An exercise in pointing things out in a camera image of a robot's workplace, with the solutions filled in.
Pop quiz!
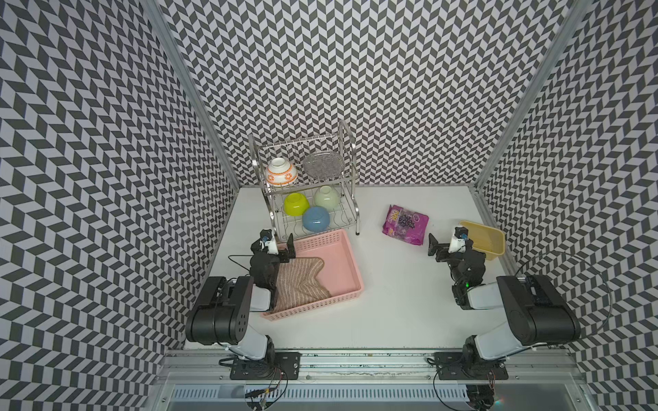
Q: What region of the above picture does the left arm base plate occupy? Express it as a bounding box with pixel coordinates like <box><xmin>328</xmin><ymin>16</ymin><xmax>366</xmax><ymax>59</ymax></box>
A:
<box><xmin>230</xmin><ymin>351</ymin><xmax>302</xmax><ymax>382</ymax></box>

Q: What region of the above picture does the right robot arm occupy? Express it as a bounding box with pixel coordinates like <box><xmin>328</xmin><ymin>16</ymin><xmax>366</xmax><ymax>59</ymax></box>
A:
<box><xmin>428</xmin><ymin>226</ymin><xmax>582</xmax><ymax>375</ymax></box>

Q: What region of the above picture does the pale green bowl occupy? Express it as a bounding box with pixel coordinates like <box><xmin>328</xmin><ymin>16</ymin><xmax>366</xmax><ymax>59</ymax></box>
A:
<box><xmin>314</xmin><ymin>185</ymin><xmax>341</xmax><ymax>212</ymax></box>

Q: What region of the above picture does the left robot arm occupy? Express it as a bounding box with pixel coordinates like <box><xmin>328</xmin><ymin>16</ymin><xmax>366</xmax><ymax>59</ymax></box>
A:
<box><xmin>185</xmin><ymin>229</ymin><xmax>296</xmax><ymax>373</ymax></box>

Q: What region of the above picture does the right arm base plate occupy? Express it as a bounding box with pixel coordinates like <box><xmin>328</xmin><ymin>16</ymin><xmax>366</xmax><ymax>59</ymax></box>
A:
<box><xmin>433</xmin><ymin>351</ymin><xmax>509</xmax><ymax>381</ymax></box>

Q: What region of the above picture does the purple snack bag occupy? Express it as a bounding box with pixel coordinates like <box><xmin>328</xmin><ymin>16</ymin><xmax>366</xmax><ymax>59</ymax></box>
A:
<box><xmin>382</xmin><ymin>205</ymin><xmax>429</xmax><ymax>246</ymax></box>

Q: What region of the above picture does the pink plastic basket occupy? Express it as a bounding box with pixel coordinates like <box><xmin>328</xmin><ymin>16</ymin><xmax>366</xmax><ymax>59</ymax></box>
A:
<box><xmin>260</xmin><ymin>229</ymin><xmax>363</xmax><ymax>321</ymax></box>

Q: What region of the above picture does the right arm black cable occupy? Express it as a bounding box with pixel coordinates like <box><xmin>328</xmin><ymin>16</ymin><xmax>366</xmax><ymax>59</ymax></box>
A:
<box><xmin>513</xmin><ymin>251</ymin><xmax>613</xmax><ymax>330</ymax></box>

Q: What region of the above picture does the striped brown dishcloth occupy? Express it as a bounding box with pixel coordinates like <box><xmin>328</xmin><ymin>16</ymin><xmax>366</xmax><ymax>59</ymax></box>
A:
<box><xmin>272</xmin><ymin>257</ymin><xmax>331</xmax><ymax>313</ymax></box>

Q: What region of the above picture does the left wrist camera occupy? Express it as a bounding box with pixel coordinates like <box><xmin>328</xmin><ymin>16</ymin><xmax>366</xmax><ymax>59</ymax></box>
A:
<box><xmin>259</xmin><ymin>229</ymin><xmax>279</xmax><ymax>255</ymax></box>

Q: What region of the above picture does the white orange patterned bowl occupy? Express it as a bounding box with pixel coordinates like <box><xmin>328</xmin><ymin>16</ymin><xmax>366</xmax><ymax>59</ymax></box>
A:
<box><xmin>265</xmin><ymin>158</ymin><xmax>298</xmax><ymax>187</ymax></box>

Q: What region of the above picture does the grey patterned plate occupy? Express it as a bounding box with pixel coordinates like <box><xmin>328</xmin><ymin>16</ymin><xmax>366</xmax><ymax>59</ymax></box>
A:
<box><xmin>303</xmin><ymin>151</ymin><xmax>345</xmax><ymax>181</ymax></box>

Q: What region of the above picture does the lime green bowl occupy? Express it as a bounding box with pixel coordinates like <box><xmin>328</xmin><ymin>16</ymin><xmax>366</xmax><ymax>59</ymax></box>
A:
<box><xmin>284</xmin><ymin>193</ymin><xmax>310</xmax><ymax>217</ymax></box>

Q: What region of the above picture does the aluminium front rail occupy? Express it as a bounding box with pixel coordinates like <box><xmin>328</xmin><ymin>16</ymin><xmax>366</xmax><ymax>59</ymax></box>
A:
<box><xmin>156</xmin><ymin>349</ymin><xmax>585</xmax><ymax>385</ymax></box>

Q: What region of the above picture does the blue bowl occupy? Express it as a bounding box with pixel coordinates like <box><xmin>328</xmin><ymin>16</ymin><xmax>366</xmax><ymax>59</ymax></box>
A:
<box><xmin>303</xmin><ymin>207</ymin><xmax>331</xmax><ymax>233</ymax></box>

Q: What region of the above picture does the yellow plastic tray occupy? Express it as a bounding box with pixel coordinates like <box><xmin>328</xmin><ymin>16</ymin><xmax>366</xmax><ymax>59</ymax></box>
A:
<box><xmin>460</xmin><ymin>221</ymin><xmax>505</xmax><ymax>260</ymax></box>

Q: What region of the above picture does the metal dish rack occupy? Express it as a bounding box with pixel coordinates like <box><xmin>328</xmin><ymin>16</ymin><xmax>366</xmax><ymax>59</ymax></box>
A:
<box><xmin>248</xmin><ymin>119</ymin><xmax>362</xmax><ymax>241</ymax></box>

